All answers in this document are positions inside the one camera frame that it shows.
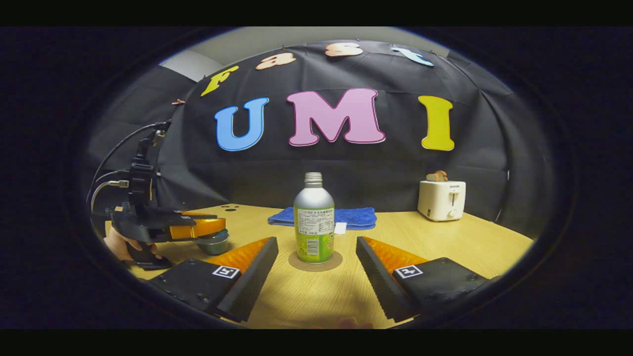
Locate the teal teacup lid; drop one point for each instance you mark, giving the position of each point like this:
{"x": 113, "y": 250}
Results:
{"x": 223, "y": 234}

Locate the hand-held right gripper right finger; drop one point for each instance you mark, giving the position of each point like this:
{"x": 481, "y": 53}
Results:
{"x": 378, "y": 277}

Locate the bread slice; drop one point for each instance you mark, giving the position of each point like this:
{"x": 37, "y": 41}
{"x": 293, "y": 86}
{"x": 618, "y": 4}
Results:
{"x": 437, "y": 176}

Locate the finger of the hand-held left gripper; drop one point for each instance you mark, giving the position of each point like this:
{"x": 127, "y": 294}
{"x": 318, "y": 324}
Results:
{"x": 198, "y": 228}
{"x": 193, "y": 216}

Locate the white toaster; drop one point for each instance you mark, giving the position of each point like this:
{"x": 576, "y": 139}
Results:
{"x": 437, "y": 200}

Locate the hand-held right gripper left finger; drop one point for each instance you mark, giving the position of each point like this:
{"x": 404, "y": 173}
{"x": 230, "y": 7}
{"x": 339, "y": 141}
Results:
{"x": 252, "y": 282}

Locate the teal teacup white inside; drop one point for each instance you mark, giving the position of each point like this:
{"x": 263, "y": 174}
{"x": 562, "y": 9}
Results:
{"x": 212, "y": 246}

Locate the silver water bottle green label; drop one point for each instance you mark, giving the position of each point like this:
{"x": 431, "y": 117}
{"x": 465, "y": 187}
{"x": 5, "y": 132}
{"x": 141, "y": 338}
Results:
{"x": 314, "y": 202}

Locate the blue towel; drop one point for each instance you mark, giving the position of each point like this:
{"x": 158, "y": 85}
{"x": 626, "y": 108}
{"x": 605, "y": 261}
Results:
{"x": 356, "y": 217}

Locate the round brown coaster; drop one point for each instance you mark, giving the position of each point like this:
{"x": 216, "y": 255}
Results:
{"x": 327, "y": 265}

